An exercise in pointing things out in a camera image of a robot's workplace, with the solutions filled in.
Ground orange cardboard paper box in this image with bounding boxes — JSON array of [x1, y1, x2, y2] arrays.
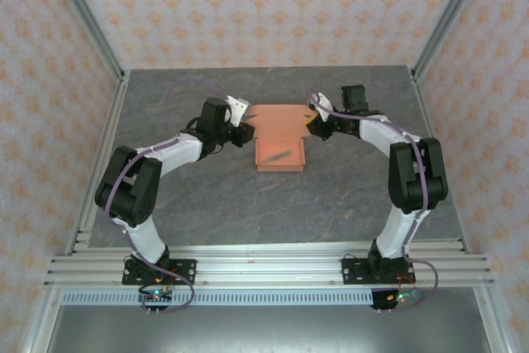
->
[[249, 103, 317, 174]]

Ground grey pen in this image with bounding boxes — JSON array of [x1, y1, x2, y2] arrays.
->
[[262, 149, 293, 164]]

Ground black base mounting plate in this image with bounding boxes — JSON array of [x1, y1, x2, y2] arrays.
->
[[121, 259, 198, 286], [341, 257, 415, 286]]

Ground controller board with lights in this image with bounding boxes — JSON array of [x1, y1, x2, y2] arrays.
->
[[137, 284, 175, 316], [369, 288, 423, 313]]

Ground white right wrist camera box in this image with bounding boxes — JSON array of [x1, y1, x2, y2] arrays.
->
[[309, 90, 332, 113]]

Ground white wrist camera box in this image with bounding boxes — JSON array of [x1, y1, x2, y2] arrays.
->
[[309, 90, 332, 113], [225, 96, 250, 127]]

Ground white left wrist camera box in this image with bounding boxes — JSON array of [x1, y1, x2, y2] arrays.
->
[[225, 96, 250, 127]]

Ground aluminium table side rail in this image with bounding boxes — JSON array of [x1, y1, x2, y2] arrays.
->
[[410, 67, 473, 255], [65, 70, 131, 255]]

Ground aluminium frame post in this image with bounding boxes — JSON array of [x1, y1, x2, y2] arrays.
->
[[412, 0, 495, 79], [43, 0, 126, 81]]

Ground long aluminium cross rail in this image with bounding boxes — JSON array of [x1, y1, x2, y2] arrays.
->
[[43, 243, 496, 289]]

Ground purple cable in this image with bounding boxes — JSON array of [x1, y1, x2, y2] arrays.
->
[[105, 78, 231, 316], [309, 88, 440, 313]]

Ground slotted grey cable duct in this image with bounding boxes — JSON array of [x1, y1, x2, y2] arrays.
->
[[60, 290, 375, 308]]

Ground aluminium frame leg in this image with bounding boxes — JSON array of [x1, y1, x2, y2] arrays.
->
[[22, 286, 63, 353], [473, 286, 516, 353]]

